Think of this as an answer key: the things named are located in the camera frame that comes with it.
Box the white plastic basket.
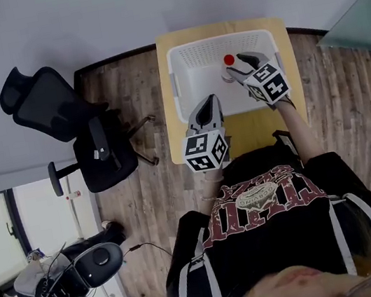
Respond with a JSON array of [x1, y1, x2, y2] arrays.
[[163, 25, 292, 125]]

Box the bottle with red cap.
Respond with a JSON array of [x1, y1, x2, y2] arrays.
[[217, 52, 243, 85]]

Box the black floor cable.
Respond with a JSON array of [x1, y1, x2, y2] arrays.
[[120, 238, 173, 266]]

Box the person's left forearm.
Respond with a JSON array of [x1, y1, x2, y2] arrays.
[[196, 165, 233, 213]]

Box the frosted glass door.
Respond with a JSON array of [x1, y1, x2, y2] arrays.
[[308, 0, 371, 61]]

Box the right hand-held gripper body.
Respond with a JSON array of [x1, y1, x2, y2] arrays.
[[240, 58, 294, 110]]

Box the black grey striped trouser leg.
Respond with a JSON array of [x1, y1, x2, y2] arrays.
[[271, 127, 305, 172]]

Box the black mesh office chair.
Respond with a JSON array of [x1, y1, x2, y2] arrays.
[[0, 44, 167, 207]]

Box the person's black printed shirt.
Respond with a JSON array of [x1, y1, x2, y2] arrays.
[[144, 127, 371, 297]]

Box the light wooden table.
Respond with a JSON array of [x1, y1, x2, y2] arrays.
[[150, 11, 313, 166]]

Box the person's head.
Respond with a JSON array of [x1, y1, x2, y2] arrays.
[[222, 251, 371, 297]]

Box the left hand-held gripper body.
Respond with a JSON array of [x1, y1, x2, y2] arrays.
[[178, 125, 234, 175]]

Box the person's right forearm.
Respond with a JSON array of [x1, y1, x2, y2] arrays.
[[274, 92, 327, 167]]

